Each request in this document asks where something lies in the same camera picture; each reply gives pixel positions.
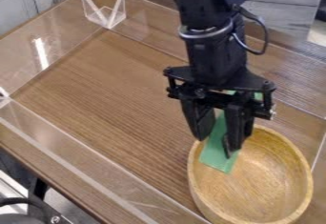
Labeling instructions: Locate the black floor cable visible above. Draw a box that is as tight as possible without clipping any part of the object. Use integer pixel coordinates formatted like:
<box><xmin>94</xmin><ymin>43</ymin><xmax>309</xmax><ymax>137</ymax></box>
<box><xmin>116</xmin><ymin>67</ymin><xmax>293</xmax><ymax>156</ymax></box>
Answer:
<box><xmin>0</xmin><ymin>198</ymin><xmax>43</xmax><ymax>224</ymax></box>

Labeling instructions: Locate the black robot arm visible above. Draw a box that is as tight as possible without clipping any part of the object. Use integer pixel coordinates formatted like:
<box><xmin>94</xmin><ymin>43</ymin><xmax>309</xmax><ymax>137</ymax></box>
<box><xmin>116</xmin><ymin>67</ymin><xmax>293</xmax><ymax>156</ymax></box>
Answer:
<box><xmin>163</xmin><ymin>0</ymin><xmax>277</xmax><ymax>156</ymax></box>

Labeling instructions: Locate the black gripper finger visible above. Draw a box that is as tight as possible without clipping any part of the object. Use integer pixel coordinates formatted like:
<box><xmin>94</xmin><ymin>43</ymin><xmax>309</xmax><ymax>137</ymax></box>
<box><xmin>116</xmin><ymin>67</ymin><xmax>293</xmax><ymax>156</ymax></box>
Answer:
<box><xmin>223</xmin><ymin>104</ymin><xmax>255</xmax><ymax>157</ymax></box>
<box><xmin>181</xmin><ymin>99</ymin><xmax>215</xmax><ymax>141</ymax></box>

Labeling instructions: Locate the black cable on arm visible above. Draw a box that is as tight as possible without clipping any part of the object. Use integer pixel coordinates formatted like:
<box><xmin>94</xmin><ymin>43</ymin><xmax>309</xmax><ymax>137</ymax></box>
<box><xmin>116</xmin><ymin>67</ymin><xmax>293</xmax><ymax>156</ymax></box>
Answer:
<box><xmin>231</xmin><ymin>5</ymin><xmax>270</xmax><ymax>56</ymax></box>

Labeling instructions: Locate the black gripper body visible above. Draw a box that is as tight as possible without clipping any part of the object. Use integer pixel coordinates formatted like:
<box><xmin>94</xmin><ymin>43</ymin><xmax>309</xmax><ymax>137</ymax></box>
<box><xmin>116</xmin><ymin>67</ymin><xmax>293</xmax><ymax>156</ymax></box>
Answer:
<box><xmin>165</xmin><ymin>27</ymin><xmax>275</xmax><ymax>119</ymax></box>

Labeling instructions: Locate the green rectangular block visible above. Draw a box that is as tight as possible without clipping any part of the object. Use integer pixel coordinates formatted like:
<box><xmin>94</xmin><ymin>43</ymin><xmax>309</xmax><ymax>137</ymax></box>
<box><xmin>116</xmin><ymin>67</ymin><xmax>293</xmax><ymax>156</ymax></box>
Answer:
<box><xmin>199</xmin><ymin>89</ymin><xmax>265</xmax><ymax>175</ymax></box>

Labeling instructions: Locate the clear acrylic corner bracket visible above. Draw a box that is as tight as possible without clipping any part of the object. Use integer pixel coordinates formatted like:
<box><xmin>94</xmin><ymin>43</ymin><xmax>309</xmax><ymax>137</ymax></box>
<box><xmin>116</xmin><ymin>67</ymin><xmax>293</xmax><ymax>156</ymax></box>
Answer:
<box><xmin>82</xmin><ymin>0</ymin><xmax>126</xmax><ymax>30</ymax></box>

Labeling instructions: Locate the clear acrylic front wall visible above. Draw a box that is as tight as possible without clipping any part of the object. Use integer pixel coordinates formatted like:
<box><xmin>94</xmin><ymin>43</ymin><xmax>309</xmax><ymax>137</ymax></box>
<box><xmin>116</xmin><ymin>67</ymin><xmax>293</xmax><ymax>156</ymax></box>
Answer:
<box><xmin>0</xmin><ymin>97</ymin><xmax>210</xmax><ymax>224</ymax></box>

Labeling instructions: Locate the black table leg bracket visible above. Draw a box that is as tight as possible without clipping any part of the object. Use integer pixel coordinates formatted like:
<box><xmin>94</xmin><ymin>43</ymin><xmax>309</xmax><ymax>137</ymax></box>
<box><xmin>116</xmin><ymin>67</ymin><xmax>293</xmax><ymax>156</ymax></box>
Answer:
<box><xmin>28</xmin><ymin>178</ymin><xmax>74</xmax><ymax>224</ymax></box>

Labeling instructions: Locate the brown wooden bowl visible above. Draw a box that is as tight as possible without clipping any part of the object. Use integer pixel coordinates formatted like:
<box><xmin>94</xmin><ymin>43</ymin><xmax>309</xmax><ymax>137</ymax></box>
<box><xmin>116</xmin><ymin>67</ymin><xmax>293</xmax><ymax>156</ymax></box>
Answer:
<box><xmin>187</xmin><ymin>125</ymin><xmax>313</xmax><ymax>224</ymax></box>

